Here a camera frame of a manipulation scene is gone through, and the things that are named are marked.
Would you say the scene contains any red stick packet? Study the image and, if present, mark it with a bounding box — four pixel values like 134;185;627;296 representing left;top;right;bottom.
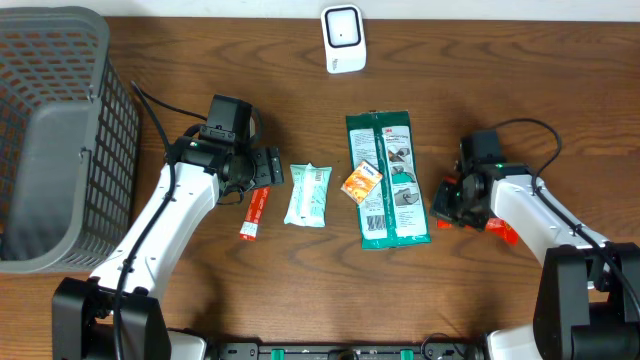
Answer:
240;187;270;241

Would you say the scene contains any orange-red snack bag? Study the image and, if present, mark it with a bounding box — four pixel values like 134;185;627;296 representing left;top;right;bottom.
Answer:
436;218;519;245

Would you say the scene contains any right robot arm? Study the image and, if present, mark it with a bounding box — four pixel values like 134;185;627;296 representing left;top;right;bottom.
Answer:
430;163;639;359

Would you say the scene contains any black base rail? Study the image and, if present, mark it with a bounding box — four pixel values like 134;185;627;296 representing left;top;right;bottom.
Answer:
169;341;491;360

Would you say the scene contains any orange Kleenex tissue pack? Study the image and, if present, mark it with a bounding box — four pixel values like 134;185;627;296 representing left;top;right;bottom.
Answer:
341;160;383;204

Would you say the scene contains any mint green wipes pack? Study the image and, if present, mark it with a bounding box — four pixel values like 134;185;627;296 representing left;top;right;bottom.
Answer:
284;163;332;228

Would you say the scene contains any white barcode scanner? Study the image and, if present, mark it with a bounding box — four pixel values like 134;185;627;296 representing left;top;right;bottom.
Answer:
320;4;367;74

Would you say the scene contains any grey plastic mesh basket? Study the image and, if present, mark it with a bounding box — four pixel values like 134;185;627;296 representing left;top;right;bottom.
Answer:
1;7;141;274

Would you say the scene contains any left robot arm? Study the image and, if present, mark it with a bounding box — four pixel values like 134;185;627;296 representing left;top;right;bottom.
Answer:
52;136;284;359

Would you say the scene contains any green 3M wipes package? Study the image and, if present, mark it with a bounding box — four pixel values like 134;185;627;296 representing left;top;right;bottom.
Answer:
346;111;431;250

